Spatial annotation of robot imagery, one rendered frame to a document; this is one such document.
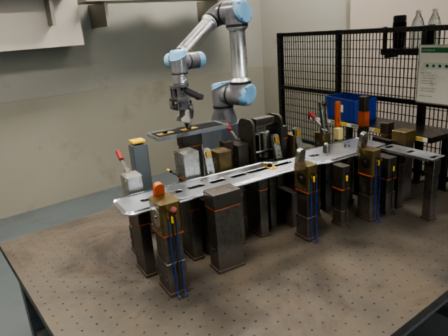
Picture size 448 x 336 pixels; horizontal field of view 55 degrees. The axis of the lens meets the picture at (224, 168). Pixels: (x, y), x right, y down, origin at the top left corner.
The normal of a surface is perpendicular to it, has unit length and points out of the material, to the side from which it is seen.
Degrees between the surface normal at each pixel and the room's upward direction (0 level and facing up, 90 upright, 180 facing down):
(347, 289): 0
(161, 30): 90
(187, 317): 0
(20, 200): 90
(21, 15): 90
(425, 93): 90
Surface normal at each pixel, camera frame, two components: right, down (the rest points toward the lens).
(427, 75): -0.86, 0.22
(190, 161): 0.50, 0.23
